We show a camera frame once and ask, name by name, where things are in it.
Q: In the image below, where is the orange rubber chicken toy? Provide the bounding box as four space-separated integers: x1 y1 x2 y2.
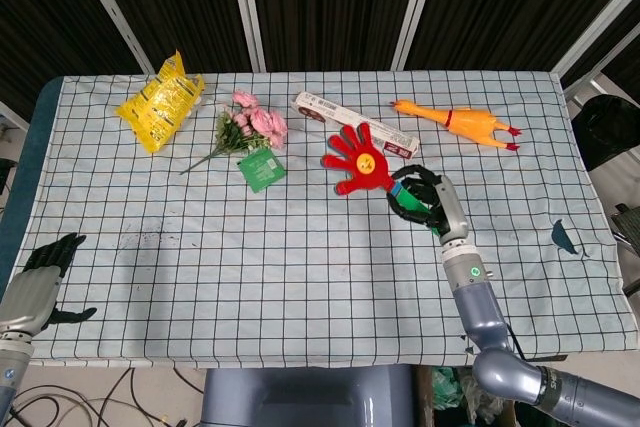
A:
391 99 522 152

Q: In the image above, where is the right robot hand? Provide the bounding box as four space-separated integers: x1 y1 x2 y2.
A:
387 164 471 248

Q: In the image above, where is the pink flower bouquet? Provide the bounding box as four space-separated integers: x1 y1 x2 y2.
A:
179 90 289 177

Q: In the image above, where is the grey-blue robot torso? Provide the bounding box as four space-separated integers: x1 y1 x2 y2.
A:
202 364 416 427

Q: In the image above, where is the white partition frame post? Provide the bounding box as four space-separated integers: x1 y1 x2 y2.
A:
391 0 445 72
551 0 640 86
67 0 155 76
228 0 267 73

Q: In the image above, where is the green plastic bag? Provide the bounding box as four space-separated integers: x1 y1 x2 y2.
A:
432 366 481 411

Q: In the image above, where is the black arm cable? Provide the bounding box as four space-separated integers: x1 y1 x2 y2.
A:
504 321 569 363

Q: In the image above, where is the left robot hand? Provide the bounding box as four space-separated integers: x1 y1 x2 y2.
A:
0 232 99 336

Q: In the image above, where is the white black-grid tablecloth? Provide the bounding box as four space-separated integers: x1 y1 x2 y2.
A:
13 69 640 371

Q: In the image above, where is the green flat packet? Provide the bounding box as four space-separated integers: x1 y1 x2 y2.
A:
237 147 287 194

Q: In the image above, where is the red hand clapper toy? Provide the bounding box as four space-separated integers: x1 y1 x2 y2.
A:
321 122 444 238

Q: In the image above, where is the yellow snack bag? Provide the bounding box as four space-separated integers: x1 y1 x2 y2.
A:
115 50 206 155

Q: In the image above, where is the black plastic bag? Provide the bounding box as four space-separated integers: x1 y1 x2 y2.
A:
569 94 640 172

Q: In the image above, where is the long white baking paper box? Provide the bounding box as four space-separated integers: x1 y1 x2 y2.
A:
291 91 420 161

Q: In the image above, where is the black floor cable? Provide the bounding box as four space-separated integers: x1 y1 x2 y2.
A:
9 368 201 427

